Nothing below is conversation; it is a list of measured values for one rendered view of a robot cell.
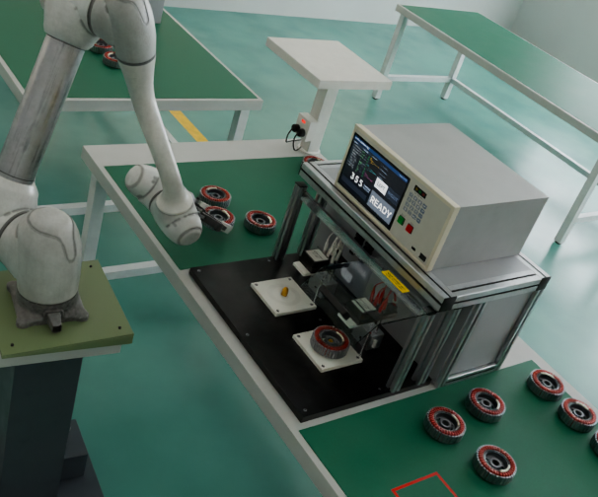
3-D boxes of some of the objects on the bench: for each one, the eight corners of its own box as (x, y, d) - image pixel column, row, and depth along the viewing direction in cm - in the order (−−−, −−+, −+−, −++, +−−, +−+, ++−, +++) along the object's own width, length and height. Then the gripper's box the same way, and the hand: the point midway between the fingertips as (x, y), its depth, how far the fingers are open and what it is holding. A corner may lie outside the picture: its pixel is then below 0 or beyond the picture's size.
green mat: (456, 644, 164) (456, 644, 164) (298, 431, 202) (298, 430, 201) (689, 507, 220) (689, 507, 220) (531, 360, 257) (531, 359, 257)
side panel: (436, 389, 231) (481, 303, 214) (429, 382, 233) (473, 296, 216) (498, 370, 248) (544, 289, 231) (492, 363, 249) (537, 282, 233)
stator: (246, 234, 270) (248, 225, 268) (241, 216, 279) (243, 207, 277) (276, 238, 274) (279, 229, 272) (270, 220, 283) (273, 211, 281)
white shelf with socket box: (285, 189, 305) (320, 80, 281) (238, 141, 328) (266, 36, 304) (354, 183, 325) (393, 82, 302) (306, 139, 348) (337, 40, 324)
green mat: (180, 269, 243) (180, 269, 243) (104, 166, 281) (104, 166, 281) (402, 239, 299) (403, 238, 299) (314, 156, 336) (314, 155, 336)
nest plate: (321, 373, 219) (322, 369, 218) (291, 337, 228) (293, 333, 228) (361, 362, 228) (363, 359, 227) (333, 328, 237) (334, 325, 236)
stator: (235, 208, 282) (237, 199, 280) (208, 211, 275) (210, 202, 273) (218, 191, 289) (221, 182, 287) (191, 194, 282) (194, 185, 280)
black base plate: (300, 423, 204) (303, 417, 203) (188, 273, 243) (189, 267, 242) (429, 385, 232) (432, 379, 231) (310, 255, 271) (312, 249, 270)
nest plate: (275, 317, 234) (276, 314, 233) (250, 285, 243) (251, 282, 242) (315, 309, 243) (317, 306, 242) (289, 279, 252) (290, 276, 251)
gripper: (206, 209, 239) (247, 231, 257) (166, 170, 252) (207, 192, 270) (191, 229, 240) (233, 248, 258) (151, 188, 253) (193, 210, 271)
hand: (216, 218), depth 263 cm, fingers closed on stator, 11 cm apart
